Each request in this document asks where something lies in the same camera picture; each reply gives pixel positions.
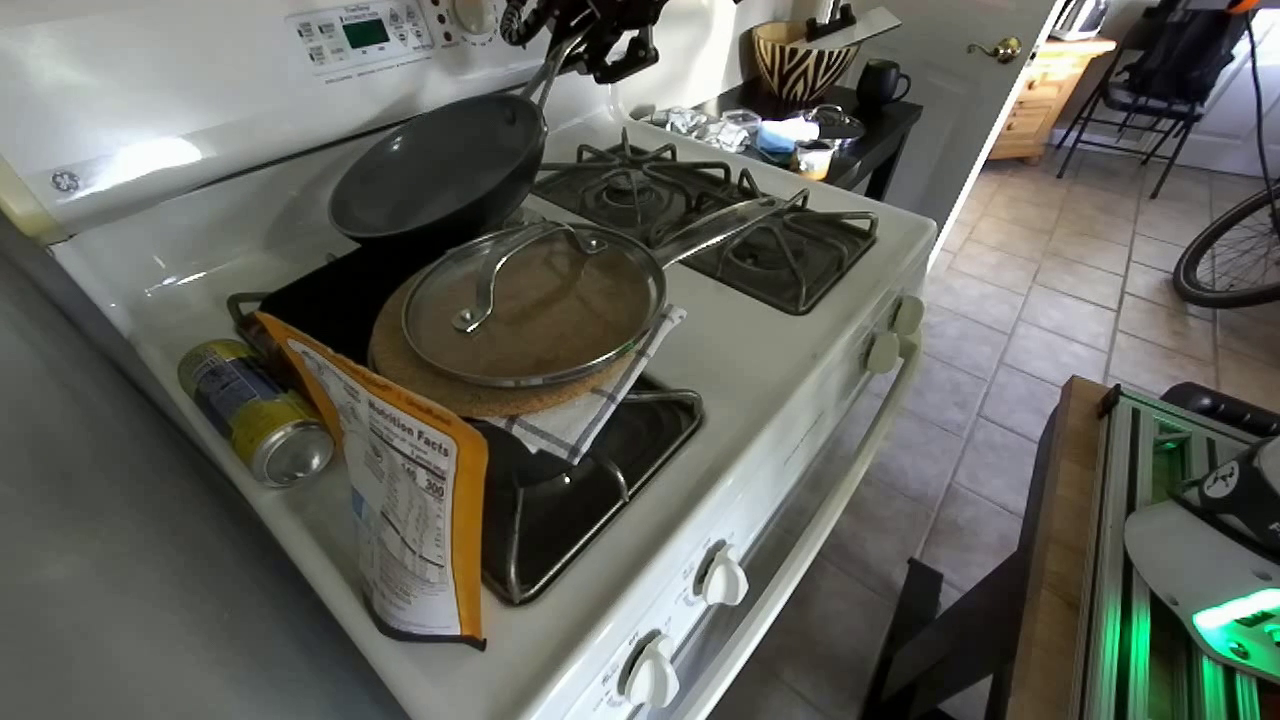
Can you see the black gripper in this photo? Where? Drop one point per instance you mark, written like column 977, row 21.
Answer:
column 621, row 32

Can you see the black frying pan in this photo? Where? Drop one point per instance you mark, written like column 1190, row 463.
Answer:
column 440, row 165

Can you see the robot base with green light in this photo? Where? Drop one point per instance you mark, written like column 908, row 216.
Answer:
column 1200, row 555

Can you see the white gas stove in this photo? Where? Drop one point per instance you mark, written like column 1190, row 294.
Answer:
column 772, row 347

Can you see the white stove knob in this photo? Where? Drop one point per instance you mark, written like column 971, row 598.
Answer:
column 648, row 675
column 882, row 348
column 722, row 579
column 908, row 319

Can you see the white timer dial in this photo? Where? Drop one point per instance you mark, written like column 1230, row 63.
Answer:
column 474, row 14

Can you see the foil and glass clutter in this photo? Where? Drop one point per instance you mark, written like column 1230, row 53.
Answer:
column 765, row 128

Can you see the zebra pattern bowl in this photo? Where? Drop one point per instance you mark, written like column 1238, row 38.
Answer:
column 801, row 65

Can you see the white paper sheet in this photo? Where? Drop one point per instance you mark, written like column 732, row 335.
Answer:
column 864, row 25

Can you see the black burner grate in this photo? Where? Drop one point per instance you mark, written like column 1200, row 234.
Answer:
column 785, row 260
column 561, row 515

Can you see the black mug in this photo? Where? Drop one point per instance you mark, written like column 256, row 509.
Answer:
column 882, row 86

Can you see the round wooden board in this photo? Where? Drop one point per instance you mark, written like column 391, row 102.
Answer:
column 440, row 385

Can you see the white door with brass knob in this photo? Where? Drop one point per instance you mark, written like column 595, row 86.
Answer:
column 961, row 106

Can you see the yellow and blue can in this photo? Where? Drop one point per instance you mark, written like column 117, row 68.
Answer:
column 254, row 405

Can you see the wooden dresser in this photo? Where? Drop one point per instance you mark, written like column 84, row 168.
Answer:
column 1055, row 92

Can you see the black metal chair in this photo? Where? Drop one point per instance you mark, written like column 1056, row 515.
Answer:
column 1174, row 63

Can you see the bicycle wheel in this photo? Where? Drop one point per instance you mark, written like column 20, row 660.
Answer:
column 1207, row 245

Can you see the wooden plank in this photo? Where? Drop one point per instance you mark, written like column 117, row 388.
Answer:
column 1062, row 563

